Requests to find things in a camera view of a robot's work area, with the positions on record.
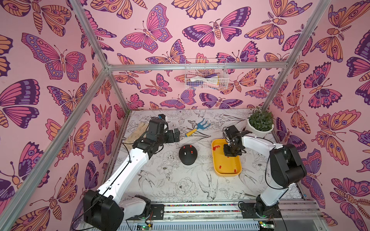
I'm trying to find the cream fabric glove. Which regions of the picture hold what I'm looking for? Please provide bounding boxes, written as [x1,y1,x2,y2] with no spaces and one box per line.
[123,122,148,151]

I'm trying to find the black round screw base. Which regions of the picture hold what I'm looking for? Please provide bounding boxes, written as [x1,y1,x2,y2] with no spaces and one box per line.
[178,144,198,166]

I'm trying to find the blue yellow garden fork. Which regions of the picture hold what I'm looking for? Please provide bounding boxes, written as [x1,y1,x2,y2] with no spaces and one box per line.
[186,119,211,137]

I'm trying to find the aluminium cage frame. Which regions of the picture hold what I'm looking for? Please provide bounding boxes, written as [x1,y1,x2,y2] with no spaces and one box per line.
[0,0,333,231]

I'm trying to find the yellow plastic tray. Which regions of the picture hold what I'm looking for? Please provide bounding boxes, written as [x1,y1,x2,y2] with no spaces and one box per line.
[212,139,242,177]

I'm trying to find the potted green plant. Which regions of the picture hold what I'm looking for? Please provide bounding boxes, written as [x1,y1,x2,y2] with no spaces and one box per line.
[245,108,274,138]

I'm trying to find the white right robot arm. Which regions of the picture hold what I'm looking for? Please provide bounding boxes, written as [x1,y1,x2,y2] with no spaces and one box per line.
[223,126,307,208]

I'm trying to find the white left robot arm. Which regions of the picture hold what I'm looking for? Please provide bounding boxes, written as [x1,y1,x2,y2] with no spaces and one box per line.
[81,114,180,231]

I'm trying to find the white wire basket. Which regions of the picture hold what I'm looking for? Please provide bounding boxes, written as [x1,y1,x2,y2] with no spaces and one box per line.
[184,63,229,90]

